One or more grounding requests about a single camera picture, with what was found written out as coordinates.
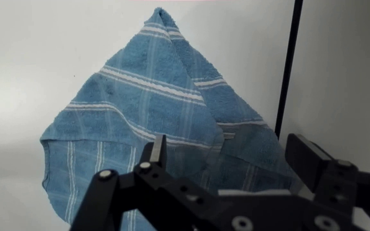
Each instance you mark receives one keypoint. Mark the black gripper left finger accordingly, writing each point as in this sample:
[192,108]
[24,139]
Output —
[151,197]

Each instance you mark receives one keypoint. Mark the blue checked towel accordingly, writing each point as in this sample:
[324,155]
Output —
[160,98]

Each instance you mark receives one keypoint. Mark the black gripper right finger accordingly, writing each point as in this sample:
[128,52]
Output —
[318,171]

